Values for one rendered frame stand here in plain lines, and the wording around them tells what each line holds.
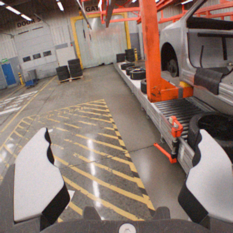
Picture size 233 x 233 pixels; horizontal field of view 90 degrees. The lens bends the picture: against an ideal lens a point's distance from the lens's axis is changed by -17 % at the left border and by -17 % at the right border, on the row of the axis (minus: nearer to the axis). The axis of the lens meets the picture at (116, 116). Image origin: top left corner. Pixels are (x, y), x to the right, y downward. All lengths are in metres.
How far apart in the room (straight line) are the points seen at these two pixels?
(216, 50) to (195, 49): 0.38
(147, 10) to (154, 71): 0.75
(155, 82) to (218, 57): 1.11
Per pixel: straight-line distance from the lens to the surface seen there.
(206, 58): 2.32
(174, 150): 1.60
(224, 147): 1.38
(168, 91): 2.03
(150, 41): 1.84
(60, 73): 7.73
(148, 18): 1.86
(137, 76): 4.34
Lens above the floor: 1.30
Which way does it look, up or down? 27 degrees down
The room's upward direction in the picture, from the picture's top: 9 degrees counter-clockwise
